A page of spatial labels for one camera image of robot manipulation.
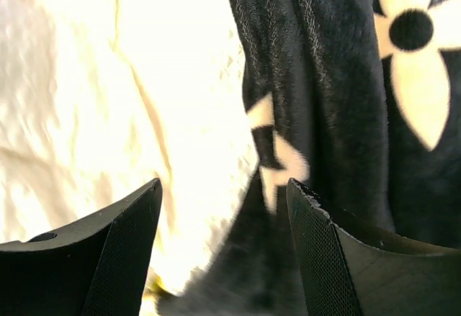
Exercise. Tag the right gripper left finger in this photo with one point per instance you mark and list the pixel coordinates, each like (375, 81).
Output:
(96, 265)

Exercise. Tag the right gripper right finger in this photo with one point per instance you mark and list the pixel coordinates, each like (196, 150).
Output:
(350, 267)

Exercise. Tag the white pillow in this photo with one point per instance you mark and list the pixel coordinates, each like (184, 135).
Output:
(100, 96)

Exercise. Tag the black floral plush pillowcase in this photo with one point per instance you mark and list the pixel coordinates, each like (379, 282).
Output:
(358, 100)

